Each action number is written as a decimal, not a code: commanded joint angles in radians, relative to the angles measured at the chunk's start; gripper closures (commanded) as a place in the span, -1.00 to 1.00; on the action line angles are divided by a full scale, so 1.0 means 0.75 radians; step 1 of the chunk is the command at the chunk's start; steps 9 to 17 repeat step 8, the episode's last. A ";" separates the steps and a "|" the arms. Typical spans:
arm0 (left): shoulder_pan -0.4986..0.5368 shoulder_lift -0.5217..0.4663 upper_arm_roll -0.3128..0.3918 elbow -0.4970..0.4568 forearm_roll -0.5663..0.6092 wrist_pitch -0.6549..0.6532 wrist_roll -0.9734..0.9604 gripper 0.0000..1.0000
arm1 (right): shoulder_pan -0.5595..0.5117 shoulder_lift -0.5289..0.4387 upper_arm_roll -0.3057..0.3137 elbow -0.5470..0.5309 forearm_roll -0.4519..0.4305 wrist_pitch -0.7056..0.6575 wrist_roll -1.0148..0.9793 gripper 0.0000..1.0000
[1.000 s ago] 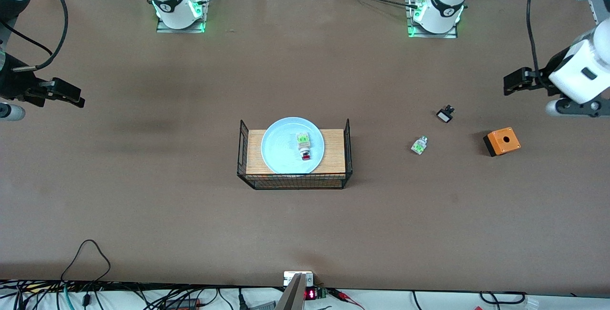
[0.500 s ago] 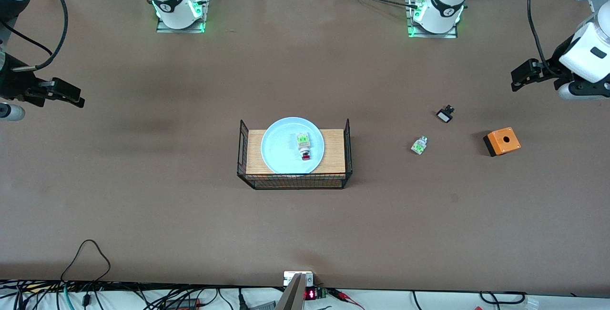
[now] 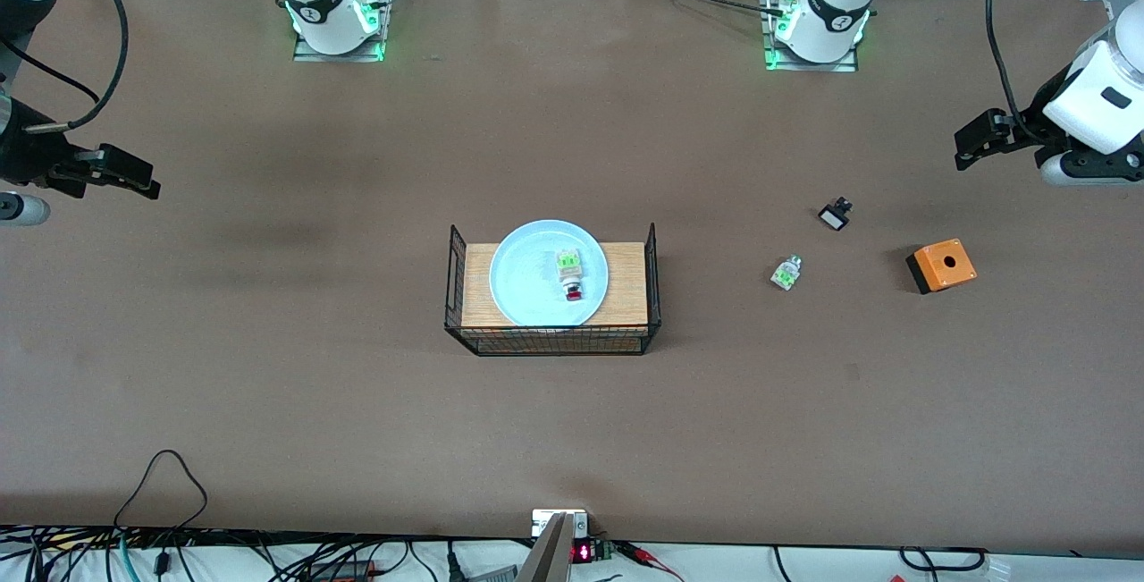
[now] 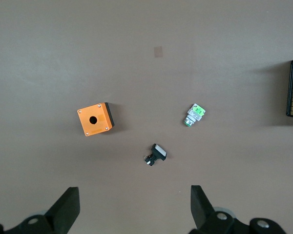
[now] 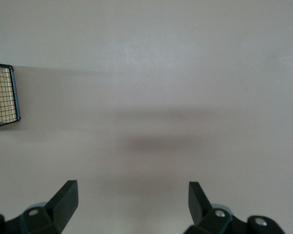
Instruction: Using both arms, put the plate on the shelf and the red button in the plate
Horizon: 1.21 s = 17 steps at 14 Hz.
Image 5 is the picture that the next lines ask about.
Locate black wire mesh rack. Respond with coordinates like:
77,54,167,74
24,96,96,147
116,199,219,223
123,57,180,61
0,62,22,130

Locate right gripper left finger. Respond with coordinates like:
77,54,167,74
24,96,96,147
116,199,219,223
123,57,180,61
0,179,79,234

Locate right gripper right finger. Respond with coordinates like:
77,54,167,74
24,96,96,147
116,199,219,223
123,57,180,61
184,181,284,234

